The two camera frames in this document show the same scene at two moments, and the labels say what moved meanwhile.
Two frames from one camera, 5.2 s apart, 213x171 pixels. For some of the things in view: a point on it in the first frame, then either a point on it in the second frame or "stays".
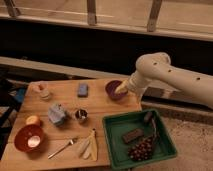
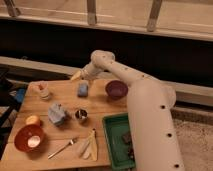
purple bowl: (110, 89) stays
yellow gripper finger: (123, 87) -> (76, 75)
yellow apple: (33, 120) stays
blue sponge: (83, 90) stays
